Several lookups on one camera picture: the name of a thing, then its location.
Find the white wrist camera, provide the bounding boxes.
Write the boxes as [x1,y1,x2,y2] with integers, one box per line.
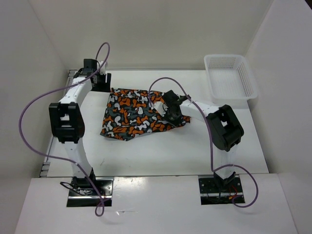
[153,101,168,117]
[97,60,108,75]

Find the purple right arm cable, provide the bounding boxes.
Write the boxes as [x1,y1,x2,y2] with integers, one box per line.
[148,77,259,208]

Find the aluminium table edge rail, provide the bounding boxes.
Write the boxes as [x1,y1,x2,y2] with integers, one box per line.
[39,69,76,178]

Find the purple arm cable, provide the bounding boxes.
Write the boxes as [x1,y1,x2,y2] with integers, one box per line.
[148,77,259,208]
[19,42,112,217]

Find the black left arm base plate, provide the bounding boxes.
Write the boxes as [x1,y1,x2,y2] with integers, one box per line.
[60,177,114,208]

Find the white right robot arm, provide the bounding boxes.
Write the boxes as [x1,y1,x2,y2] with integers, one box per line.
[154,90,244,192]

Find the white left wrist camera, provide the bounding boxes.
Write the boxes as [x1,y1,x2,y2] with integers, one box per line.
[97,60,108,75]

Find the white perforated plastic basket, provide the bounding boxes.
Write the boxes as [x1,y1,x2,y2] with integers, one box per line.
[204,54,258,102]

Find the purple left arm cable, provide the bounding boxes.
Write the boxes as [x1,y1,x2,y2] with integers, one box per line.
[19,42,112,217]

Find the orange black camouflage shorts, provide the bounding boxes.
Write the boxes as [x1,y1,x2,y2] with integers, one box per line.
[99,87,192,142]

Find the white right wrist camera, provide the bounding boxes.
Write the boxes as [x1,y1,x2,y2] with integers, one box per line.
[153,101,168,117]

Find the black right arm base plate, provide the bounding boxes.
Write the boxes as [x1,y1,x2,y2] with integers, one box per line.
[198,175,245,205]

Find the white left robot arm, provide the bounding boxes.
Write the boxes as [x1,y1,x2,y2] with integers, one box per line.
[49,59,111,195]

